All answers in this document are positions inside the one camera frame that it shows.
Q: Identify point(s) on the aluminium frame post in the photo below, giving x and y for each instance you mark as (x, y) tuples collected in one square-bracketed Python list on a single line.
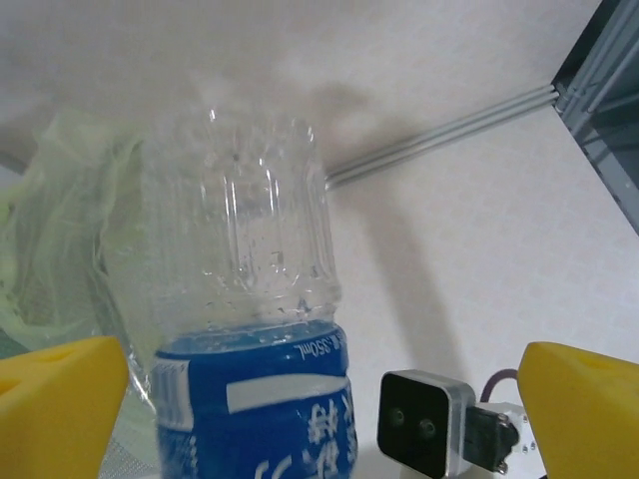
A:
[(614, 30)]

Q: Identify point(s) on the pale green bin liner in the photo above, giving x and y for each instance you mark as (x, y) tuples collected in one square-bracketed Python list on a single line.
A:
[(60, 199)]

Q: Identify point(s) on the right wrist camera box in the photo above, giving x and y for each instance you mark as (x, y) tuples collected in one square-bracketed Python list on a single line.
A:
[(414, 424)]

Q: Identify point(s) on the clear bottle blue text label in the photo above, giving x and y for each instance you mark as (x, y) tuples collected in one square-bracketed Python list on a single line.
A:
[(249, 399)]

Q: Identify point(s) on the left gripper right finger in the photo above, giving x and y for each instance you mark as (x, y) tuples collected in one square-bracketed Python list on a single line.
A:
[(589, 419)]

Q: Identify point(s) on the aluminium rail along wall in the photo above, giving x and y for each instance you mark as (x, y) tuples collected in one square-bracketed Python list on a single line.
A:
[(439, 136)]

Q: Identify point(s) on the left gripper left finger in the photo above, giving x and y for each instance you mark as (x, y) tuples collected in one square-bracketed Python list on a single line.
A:
[(55, 409)]

